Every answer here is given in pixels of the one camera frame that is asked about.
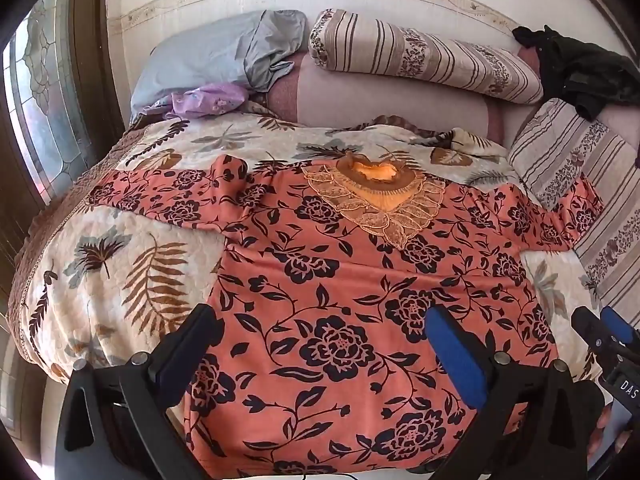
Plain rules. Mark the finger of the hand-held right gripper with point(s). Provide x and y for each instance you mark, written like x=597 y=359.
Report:
x=586 y=329
x=619 y=324

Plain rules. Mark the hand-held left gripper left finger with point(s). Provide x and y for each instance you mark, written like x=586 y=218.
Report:
x=186 y=347

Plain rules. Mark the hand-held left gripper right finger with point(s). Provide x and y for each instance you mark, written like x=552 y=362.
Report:
x=457 y=355

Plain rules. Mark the orange floral shirt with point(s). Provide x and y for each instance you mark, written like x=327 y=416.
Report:
x=325 y=285

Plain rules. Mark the person's right hand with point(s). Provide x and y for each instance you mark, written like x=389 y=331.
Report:
x=600 y=430

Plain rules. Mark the leaf print fleece blanket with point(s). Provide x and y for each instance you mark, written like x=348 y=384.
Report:
x=100 y=270

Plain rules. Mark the striped cushion at right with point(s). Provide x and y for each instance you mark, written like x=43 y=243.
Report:
x=565 y=160

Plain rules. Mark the purple cloth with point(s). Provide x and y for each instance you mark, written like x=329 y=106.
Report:
x=205 y=100

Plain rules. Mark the dark garment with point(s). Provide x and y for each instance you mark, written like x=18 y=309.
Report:
x=585 y=70

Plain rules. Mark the patterned glass window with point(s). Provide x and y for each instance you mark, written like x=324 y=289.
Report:
x=45 y=100

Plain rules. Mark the grey-blue pillow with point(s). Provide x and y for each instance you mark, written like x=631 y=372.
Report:
x=200 y=55

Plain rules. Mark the striped floral bolster pillow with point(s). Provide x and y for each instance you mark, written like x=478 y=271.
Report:
x=425 y=55

